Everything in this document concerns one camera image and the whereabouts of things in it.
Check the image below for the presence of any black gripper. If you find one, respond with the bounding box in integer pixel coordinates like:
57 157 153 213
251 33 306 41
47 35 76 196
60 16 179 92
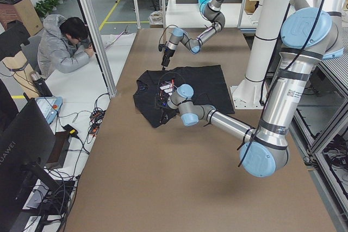
155 93 174 123
158 44 175 70

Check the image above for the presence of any black t-shirt with print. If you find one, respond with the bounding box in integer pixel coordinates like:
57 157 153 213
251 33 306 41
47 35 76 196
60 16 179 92
133 65 234 128

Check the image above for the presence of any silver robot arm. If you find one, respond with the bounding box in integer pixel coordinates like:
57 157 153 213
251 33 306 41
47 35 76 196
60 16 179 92
158 0 226 70
158 0 345 178

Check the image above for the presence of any person in grey jacket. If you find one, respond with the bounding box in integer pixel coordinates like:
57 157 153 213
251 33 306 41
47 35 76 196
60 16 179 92
38 14 94 79

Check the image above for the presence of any blue grey teach pendant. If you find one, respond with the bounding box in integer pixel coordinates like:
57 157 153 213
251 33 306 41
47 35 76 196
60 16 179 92
35 96 63 124

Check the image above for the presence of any black Huawei monitor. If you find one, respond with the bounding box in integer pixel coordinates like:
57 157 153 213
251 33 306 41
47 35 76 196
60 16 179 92
1 99 59 223

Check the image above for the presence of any cardboard box with black bag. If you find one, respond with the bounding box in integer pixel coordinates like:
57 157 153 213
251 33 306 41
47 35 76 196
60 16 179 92
1 0 43 36

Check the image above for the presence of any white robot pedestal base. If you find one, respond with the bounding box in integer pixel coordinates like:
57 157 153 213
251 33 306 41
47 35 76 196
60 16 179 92
232 0 289 109

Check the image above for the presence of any aluminium frame post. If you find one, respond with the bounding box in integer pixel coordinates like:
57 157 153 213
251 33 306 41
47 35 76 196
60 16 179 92
77 0 117 97

